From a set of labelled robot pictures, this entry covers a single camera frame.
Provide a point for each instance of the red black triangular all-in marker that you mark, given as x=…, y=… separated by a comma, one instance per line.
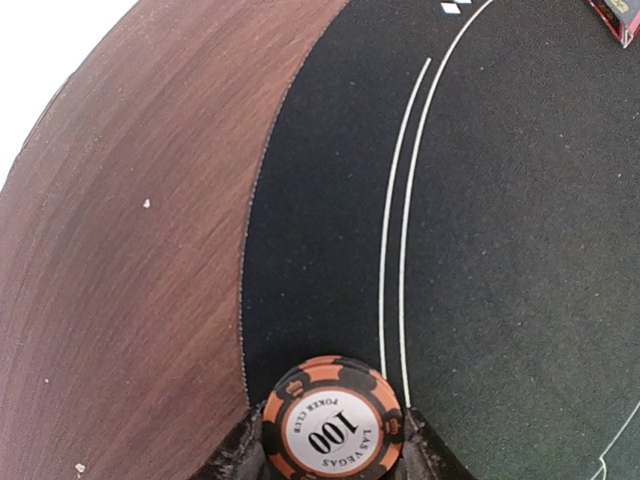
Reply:
x=622, y=17

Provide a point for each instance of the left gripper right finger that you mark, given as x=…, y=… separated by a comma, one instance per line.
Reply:
x=425, y=455

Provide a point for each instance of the single brown 100 poker chip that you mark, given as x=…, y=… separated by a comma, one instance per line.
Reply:
x=332, y=417

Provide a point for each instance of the round black poker mat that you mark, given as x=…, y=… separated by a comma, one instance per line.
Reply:
x=451, y=194

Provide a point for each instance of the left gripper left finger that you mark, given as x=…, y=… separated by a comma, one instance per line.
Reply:
x=240, y=456

